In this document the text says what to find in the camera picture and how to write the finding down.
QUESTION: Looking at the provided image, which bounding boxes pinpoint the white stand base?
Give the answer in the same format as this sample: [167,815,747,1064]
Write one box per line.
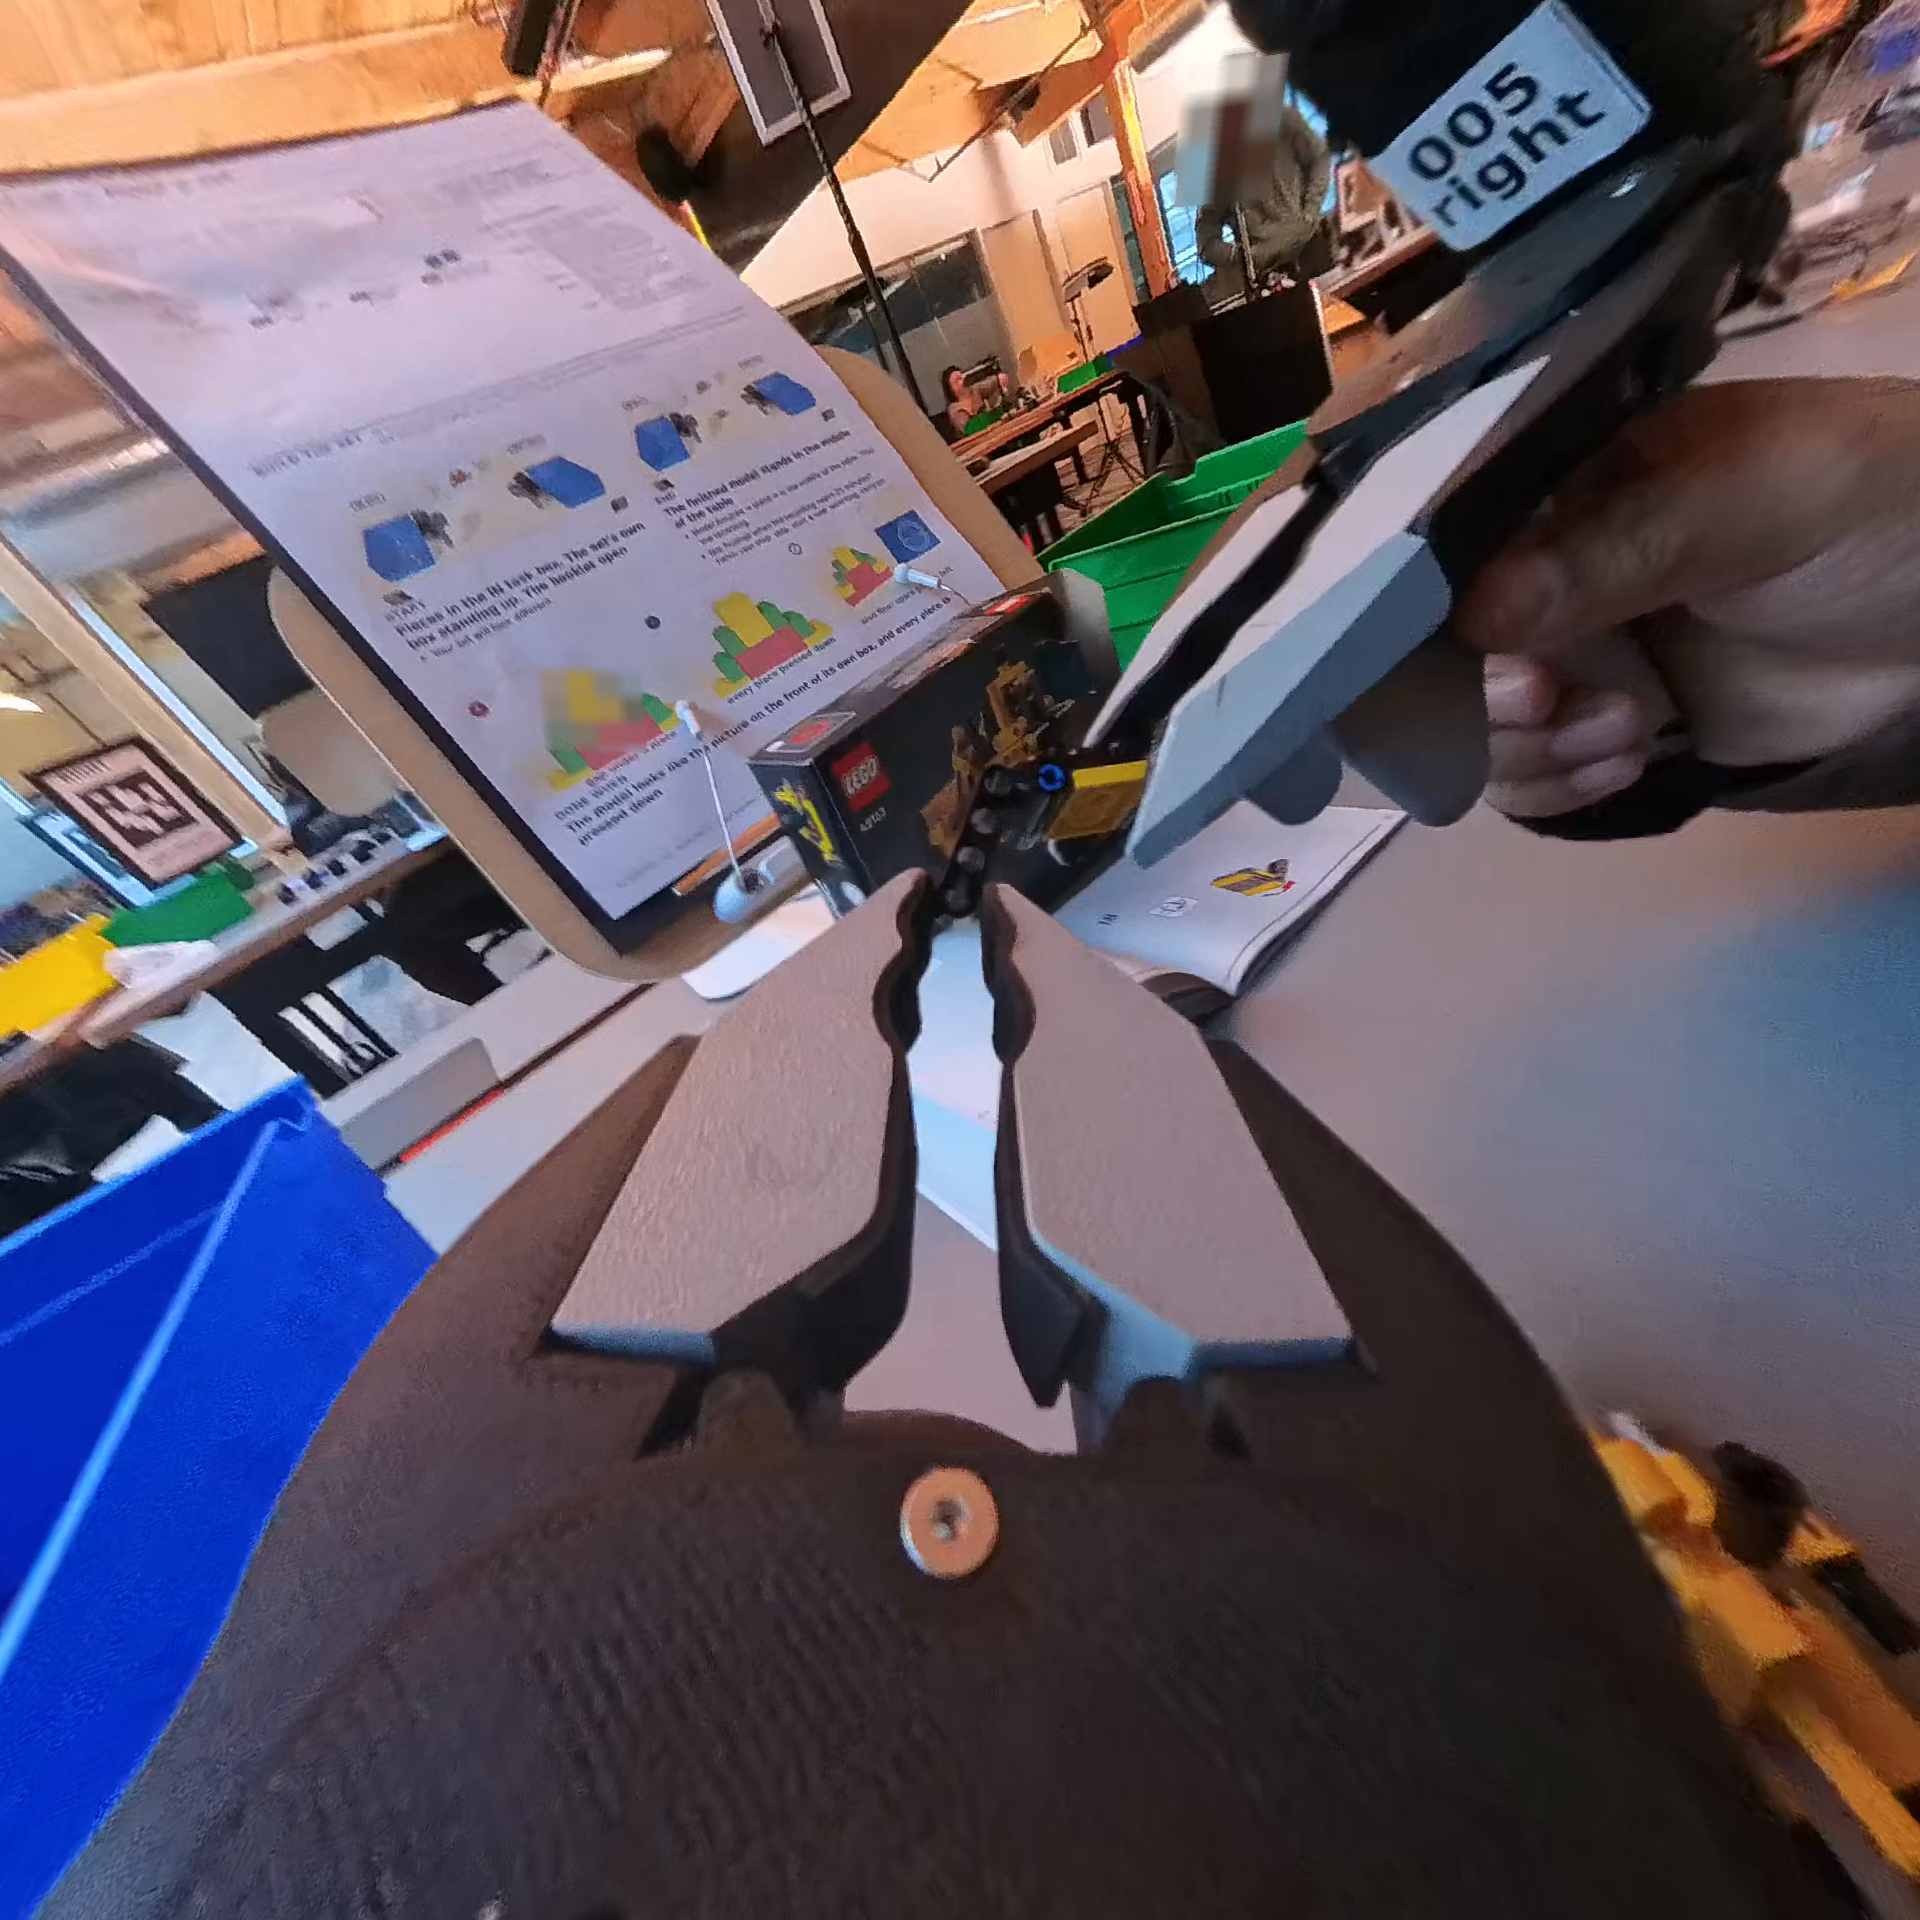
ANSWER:
[682,862,841,1003]

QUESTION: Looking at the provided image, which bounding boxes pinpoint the black lego assembly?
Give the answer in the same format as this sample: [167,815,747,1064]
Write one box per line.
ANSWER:
[921,760,1070,934]

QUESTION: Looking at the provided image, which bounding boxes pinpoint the black and white marker sign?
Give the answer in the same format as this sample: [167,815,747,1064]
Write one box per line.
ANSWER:
[23,736,242,889]

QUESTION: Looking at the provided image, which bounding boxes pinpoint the yellow plastic bin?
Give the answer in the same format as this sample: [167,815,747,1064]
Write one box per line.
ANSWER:
[0,921,121,1037]

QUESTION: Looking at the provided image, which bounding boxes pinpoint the rounded wooden display board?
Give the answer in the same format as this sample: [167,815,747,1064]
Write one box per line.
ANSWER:
[267,344,1051,984]

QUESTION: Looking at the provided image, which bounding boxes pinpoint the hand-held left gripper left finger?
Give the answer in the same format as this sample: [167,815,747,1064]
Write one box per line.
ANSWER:
[546,870,923,1397]

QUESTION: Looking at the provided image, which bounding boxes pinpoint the black stand pole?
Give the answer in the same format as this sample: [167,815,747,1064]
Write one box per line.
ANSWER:
[772,0,921,406]

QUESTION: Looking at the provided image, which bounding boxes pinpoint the lego instruction booklet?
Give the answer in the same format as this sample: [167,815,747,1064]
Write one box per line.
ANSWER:
[1055,806,1413,1021]

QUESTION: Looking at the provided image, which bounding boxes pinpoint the person's right hand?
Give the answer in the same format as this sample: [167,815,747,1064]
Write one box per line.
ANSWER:
[1463,375,1920,817]

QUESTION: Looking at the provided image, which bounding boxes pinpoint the black cabinet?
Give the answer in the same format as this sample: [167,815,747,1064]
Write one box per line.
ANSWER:
[1131,275,1338,453]

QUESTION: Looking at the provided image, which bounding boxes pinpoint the blue plastic bin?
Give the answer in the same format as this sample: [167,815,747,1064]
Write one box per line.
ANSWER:
[0,1075,436,1920]

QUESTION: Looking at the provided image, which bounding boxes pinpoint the green plastic bin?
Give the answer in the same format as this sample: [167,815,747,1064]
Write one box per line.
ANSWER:
[1042,419,1314,669]

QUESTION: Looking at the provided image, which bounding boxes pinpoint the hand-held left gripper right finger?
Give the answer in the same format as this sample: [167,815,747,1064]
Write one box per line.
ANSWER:
[983,883,1367,1407]

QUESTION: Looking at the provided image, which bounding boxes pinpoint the white cable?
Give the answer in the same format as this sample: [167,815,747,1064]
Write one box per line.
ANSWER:
[671,697,751,902]

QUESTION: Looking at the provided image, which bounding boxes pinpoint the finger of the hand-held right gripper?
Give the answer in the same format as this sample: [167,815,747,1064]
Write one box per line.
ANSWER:
[1125,357,1491,869]
[1084,478,1334,747]

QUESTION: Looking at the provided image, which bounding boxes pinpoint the black lego set box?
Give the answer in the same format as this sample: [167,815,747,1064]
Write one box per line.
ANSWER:
[747,587,1119,917]

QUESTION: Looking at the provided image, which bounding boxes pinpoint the yellow lego assembly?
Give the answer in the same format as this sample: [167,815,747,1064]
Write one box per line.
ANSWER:
[1590,1410,1920,1920]

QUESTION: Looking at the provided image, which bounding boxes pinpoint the printed task instruction sheet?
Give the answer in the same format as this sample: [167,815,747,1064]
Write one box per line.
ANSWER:
[0,95,1007,922]

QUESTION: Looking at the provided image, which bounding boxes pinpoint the dark framed panel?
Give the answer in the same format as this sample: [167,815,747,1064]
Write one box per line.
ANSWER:
[705,0,855,146]

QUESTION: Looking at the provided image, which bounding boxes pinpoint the small yellow lego piece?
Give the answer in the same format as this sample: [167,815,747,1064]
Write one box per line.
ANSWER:
[1049,755,1150,840]

